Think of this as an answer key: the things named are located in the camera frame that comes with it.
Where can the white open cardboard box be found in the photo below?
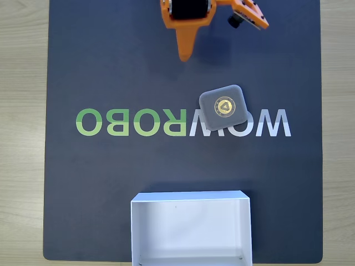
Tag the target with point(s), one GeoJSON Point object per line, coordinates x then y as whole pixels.
{"type": "Point", "coordinates": [191, 230]}

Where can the grey square case gold emblem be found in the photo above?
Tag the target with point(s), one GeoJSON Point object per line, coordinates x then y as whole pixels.
{"type": "Point", "coordinates": [223, 106]}

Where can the dark mat with WOWROBO print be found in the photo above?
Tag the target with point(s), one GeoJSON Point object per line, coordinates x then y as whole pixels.
{"type": "Point", "coordinates": [111, 180]}

